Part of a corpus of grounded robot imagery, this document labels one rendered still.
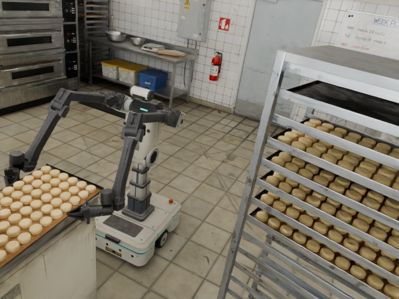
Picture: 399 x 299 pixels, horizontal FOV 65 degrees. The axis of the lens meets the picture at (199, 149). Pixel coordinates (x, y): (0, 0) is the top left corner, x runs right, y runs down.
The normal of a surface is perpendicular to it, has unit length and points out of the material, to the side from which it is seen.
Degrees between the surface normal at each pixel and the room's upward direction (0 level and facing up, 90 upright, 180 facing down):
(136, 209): 90
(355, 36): 90
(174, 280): 0
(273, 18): 90
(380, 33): 90
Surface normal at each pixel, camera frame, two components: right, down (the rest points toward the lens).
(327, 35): -0.44, 0.36
